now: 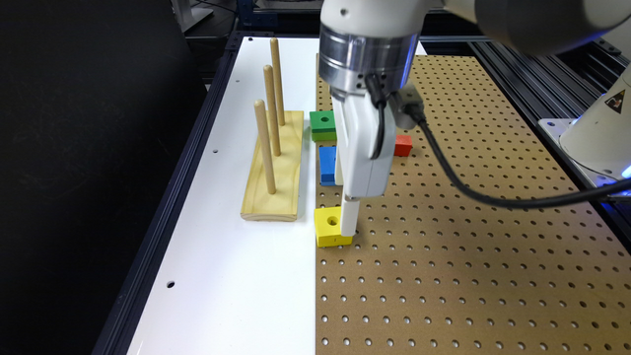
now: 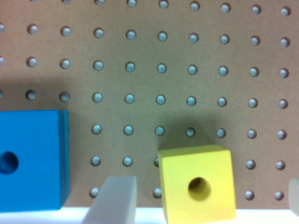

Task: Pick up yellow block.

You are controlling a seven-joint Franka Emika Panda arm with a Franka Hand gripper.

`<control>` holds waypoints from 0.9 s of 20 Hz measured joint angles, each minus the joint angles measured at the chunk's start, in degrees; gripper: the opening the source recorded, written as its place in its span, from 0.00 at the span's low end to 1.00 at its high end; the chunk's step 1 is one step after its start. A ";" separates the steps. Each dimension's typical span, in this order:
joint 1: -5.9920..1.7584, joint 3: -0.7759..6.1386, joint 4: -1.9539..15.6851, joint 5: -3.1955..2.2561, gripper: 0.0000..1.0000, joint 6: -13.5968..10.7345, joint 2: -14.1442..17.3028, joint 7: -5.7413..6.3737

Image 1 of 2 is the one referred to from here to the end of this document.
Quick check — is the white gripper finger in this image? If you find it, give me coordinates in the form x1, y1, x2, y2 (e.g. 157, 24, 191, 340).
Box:
340, 195, 360, 237
334, 148, 344, 186

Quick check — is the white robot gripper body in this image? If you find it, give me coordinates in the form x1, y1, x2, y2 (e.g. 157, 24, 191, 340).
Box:
331, 89, 396, 198

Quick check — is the yellow block with hole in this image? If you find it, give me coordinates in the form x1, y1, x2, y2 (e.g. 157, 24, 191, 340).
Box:
315, 207, 352, 248

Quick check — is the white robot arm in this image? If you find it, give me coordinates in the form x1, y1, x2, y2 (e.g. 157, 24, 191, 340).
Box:
318, 0, 630, 237

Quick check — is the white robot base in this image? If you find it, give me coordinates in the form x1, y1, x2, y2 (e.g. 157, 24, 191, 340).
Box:
538, 69, 630, 187

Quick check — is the blue block with hole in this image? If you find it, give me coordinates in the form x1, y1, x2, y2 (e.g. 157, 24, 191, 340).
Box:
318, 147, 336, 186

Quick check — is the green block with hole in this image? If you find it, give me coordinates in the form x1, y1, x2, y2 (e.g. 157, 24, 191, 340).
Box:
310, 110, 337, 142

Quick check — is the red rectangular block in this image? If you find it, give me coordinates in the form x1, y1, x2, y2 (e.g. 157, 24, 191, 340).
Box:
393, 135, 413, 157

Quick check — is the wooden peg stand base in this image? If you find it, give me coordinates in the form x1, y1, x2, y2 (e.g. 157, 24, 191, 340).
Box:
241, 110, 304, 222

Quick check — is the middle wooden peg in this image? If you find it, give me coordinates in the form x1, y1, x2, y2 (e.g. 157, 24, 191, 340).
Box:
263, 65, 281, 157

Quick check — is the wooden peg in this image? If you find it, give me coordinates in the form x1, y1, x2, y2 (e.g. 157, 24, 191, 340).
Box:
263, 65, 281, 157
253, 100, 276, 194
270, 37, 285, 126

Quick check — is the front wooden peg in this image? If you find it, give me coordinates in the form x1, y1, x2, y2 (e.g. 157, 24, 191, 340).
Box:
253, 100, 276, 194

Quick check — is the brown perforated pegboard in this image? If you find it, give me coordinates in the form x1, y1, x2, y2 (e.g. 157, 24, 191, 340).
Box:
315, 56, 630, 354

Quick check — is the rear wooden peg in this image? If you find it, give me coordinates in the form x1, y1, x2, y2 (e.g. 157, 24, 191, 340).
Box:
270, 37, 285, 126

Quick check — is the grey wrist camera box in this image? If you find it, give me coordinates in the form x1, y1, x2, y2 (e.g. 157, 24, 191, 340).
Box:
391, 82, 426, 130

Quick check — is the black aluminium table frame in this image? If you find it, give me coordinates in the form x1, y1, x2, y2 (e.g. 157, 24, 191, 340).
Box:
96, 34, 629, 354

